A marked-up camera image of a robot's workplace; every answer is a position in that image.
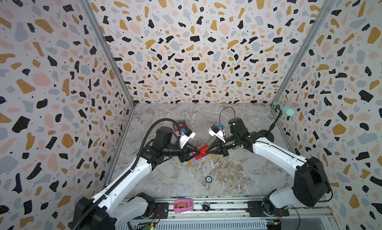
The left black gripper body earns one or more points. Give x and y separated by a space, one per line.
173 150

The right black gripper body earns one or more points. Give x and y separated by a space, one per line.
224 148

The yellow leather card holder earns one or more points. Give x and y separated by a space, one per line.
198 159

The red credit card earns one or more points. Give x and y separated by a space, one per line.
201 151

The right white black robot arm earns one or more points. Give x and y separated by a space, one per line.
310 182

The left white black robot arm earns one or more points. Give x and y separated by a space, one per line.
106 211

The clear acrylic card box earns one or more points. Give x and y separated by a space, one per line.
181 126

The black microphone stand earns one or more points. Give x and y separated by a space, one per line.
268 133

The pink tape dispenser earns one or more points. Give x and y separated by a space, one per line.
183 205

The small black knob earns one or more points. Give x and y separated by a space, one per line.
206 206

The green circuit board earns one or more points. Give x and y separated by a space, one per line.
151 226

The right circuit board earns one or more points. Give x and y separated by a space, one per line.
275 224

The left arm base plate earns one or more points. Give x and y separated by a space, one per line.
158 210

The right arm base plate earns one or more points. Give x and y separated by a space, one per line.
256 209

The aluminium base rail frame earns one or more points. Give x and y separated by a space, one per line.
229 213

